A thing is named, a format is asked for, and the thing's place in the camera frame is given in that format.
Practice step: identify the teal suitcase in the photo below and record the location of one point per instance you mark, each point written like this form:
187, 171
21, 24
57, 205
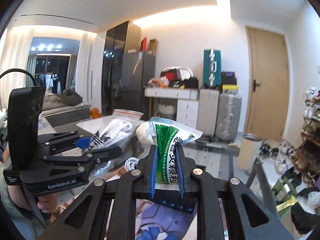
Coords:
211, 68

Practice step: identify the beige suitcase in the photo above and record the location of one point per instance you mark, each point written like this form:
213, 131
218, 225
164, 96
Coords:
207, 112

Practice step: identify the wicker basket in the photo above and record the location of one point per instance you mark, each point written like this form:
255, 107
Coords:
167, 111

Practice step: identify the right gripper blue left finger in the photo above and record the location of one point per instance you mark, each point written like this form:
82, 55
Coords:
153, 172

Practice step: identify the grey refrigerator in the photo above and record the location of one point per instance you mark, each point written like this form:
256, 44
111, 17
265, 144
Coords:
129, 80

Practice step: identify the black cardboard box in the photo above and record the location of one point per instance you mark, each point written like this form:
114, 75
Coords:
170, 197

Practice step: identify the silver aluminium suitcase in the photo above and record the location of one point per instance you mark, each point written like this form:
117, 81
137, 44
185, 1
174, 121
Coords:
228, 116

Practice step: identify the person's left hand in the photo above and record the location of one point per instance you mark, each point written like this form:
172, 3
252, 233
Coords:
46, 206

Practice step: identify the white marble side table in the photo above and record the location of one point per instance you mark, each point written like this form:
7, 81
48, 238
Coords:
90, 127

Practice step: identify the white stuffing in plastic bag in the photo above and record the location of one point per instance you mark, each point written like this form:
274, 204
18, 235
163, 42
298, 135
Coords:
143, 134

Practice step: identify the grey sofa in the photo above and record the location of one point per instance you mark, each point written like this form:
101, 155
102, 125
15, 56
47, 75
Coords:
64, 108

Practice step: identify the beige cylindrical bin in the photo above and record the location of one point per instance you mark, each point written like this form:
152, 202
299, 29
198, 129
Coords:
249, 150

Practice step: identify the white drawer desk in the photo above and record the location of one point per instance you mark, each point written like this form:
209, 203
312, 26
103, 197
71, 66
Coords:
185, 102

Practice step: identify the wooden door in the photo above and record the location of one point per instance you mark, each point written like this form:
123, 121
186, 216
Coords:
269, 83

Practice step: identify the shoe rack with shoes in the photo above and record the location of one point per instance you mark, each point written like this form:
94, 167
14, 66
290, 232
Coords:
304, 160

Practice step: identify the green medicine bag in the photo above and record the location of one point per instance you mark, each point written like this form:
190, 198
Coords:
166, 135

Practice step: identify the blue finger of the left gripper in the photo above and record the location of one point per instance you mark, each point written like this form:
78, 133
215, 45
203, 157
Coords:
83, 143
101, 155

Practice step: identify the yellow black box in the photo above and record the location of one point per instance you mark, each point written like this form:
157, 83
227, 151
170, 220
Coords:
229, 82

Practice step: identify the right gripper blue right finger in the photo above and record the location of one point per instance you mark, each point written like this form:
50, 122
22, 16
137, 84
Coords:
180, 177

